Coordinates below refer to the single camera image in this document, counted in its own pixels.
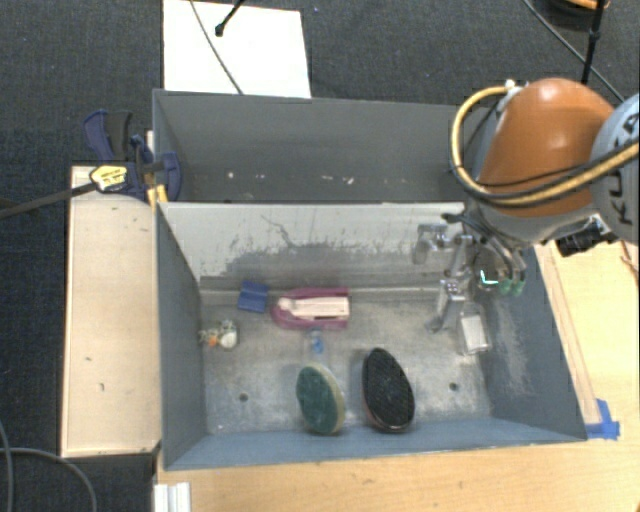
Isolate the magenta and white stapler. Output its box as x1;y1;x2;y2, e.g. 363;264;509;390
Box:
269;286;352;332

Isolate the pale wood board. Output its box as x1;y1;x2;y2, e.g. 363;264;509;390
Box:
59;164;162;459

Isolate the black oval brush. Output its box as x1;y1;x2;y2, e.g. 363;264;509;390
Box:
360;347;417;434

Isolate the small clear plastic bottle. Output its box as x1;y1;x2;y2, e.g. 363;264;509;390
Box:
304;329;327;359

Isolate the small white toy animal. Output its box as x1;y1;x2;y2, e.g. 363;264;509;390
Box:
198;319;241;351

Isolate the black cylinder on white bracket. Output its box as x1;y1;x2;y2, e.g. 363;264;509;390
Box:
555;218;619;258

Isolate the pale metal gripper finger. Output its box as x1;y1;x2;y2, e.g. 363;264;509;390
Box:
458;312;491;357
424;278;470;334

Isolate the green and yellow round sponge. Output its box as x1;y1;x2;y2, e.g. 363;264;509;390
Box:
294;363;348;436

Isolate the grey metal bin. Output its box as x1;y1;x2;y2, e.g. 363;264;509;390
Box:
151;88;590;472

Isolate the blue clip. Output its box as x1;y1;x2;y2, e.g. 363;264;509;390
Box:
236;279;272;314

